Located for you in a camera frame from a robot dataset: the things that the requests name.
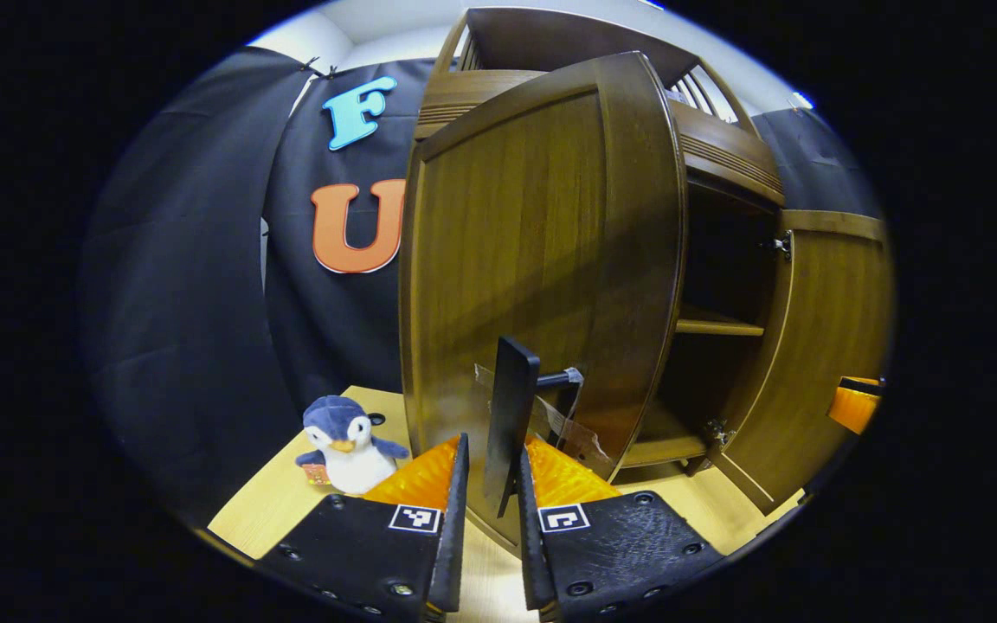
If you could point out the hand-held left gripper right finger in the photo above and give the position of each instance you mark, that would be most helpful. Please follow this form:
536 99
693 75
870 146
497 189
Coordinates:
628 554

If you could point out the wooden shoe cabinet door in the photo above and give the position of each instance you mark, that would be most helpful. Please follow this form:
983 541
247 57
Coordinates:
507 216
819 311

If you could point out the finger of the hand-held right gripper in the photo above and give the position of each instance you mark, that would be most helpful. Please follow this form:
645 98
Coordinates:
858 405

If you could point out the plush penguin toy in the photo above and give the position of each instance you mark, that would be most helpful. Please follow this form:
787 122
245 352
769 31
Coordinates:
351 450

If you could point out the wooden inner shelf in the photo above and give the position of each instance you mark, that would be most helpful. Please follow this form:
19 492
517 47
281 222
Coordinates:
715 326

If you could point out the wooden double-door shoe cabinet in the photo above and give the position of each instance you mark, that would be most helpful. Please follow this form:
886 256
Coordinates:
568 39

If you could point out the black backdrop cloth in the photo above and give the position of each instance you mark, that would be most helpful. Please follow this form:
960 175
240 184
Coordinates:
187 303

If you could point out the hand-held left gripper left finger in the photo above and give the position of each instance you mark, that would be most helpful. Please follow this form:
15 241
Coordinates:
360 554

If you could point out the metal door hinge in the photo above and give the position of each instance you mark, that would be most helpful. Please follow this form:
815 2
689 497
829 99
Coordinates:
717 431
780 247

